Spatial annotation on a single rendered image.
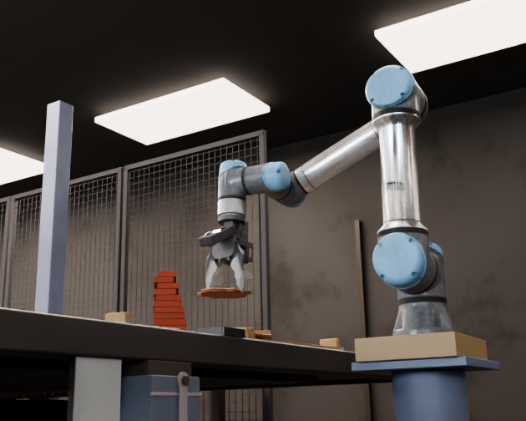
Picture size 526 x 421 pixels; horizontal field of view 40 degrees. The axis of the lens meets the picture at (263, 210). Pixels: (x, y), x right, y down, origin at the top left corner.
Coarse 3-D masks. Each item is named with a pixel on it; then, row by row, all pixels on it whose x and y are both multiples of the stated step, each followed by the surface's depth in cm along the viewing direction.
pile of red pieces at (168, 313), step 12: (168, 276) 277; (156, 288) 288; (168, 288) 275; (156, 300) 273; (168, 300) 273; (180, 300) 274; (156, 312) 271; (168, 312) 272; (180, 312) 273; (156, 324) 270; (168, 324) 270; (180, 324) 271
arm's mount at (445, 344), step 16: (400, 336) 162; (416, 336) 160; (432, 336) 158; (448, 336) 156; (464, 336) 161; (368, 352) 165; (384, 352) 163; (400, 352) 161; (416, 352) 159; (432, 352) 157; (448, 352) 155; (464, 352) 159; (480, 352) 170
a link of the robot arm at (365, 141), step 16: (368, 128) 190; (416, 128) 186; (336, 144) 194; (352, 144) 191; (368, 144) 190; (320, 160) 194; (336, 160) 192; (352, 160) 192; (304, 176) 195; (320, 176) 194; (288, 192) 194; (304, 192) 197
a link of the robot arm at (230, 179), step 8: (232, 160) 193; (224, 168) 192; (232, 168) 191; (240, 168) 191; (224, 176) 191; (232, 176) 190; (240, 176) 189; (224, 184) 191; (232, 184) 190; (240, 184) 189; (224, 192) 190; (232, 192) 189; (240, 192) 190
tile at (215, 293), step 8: (208, 288) 177; (216, 288) 177; (224, 288) 178; (232, 288) 177; (200, 296) 183; (208, 296) 184; (216, 296) 184; (224, 296) 184; (232, 296) 185; (240, 296) 185
